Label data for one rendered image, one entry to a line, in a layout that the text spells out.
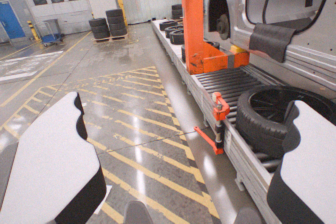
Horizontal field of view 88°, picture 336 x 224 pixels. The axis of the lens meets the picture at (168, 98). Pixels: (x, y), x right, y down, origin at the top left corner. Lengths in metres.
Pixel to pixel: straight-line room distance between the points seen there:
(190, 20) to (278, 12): 0.90
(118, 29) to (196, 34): 6.03
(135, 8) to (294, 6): 10.64
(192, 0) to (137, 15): 10.58
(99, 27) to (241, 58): 6.33
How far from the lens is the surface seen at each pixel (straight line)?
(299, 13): 2.34
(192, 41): 1.82
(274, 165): 1.41
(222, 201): 1.48
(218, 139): 1.55
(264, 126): 1.29
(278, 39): 1.55
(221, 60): 1.99
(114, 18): 7.56
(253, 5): 2.10
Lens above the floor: 1.29
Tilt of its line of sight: 30 degrees down
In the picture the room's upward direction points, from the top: 8 degrees counter-clockwise
